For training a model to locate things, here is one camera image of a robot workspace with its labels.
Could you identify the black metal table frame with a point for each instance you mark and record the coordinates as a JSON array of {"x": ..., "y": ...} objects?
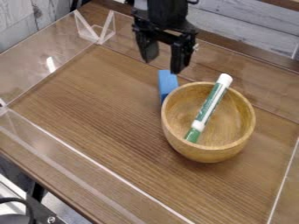
[{"x": 30, "y": 187}]

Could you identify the green white Expo marker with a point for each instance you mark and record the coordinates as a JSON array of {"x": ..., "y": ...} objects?
[{"x": 207, "y": 108}]

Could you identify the brown wooden bowl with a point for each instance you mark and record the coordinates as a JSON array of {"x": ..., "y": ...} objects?
[{"x": 227, "y": 130}]

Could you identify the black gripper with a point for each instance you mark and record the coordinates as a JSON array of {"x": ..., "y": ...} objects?
[{"x": 160, "y": 22}]

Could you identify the clear acrylic corner bracket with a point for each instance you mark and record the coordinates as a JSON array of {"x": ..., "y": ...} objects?
[{"x": 94, "y": 33}]

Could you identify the blue rectangular block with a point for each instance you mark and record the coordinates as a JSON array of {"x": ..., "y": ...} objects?
[{"x": 167, "y": 83}]

